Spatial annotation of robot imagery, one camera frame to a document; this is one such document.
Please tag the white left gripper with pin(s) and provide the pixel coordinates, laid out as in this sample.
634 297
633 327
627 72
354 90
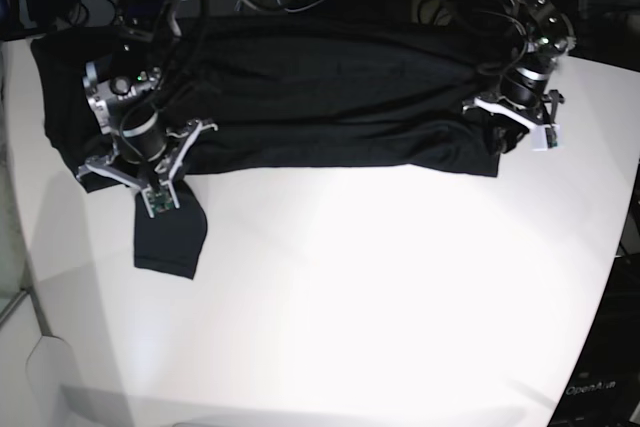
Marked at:
510 123

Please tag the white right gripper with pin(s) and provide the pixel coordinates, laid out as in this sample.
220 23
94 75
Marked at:
148 160

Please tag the dark long-sleeve shirt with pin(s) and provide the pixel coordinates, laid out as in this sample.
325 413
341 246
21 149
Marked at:
285 93

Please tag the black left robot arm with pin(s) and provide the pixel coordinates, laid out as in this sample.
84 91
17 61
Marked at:
520 92

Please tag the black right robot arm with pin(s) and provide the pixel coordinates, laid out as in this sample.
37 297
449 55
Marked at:
127 91

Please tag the black OpenArm base box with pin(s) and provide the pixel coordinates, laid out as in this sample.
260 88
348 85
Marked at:
603 389

